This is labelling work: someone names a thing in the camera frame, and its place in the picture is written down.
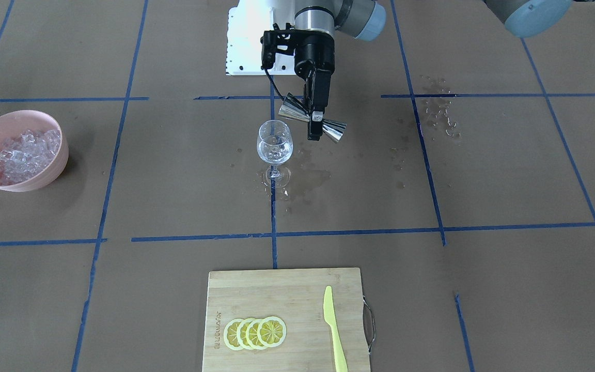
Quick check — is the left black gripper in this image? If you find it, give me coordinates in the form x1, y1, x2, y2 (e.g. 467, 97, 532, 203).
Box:
293, 29, 335, 141

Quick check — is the steel jigger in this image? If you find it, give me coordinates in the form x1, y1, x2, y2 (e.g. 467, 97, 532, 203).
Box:
279, 92, 348, 143

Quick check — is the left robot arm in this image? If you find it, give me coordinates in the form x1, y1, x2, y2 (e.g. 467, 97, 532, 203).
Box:
293, 1, 572, 141

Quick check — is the clear wine glass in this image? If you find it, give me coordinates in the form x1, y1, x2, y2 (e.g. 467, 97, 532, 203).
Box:
257, 120, 293, 188

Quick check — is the pile of ice cubes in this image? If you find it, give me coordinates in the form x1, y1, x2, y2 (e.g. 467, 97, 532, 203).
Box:
0, 129, 61, 185

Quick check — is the bamboo cutting board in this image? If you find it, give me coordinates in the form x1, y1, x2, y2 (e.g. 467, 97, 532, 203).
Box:
201, 268, 371, 371

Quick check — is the yellow plastic knife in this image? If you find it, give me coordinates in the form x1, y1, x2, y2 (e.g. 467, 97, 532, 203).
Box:
323, 285, 349, 371

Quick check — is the pink bowl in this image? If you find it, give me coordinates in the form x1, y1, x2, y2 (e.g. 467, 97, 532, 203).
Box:
0, 109, 69, 192

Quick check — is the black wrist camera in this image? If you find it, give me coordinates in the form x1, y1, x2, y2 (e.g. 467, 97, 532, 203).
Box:
260, 23, 297, 70

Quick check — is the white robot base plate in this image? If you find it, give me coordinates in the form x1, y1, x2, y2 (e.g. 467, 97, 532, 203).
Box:
225, 1, 294, 76

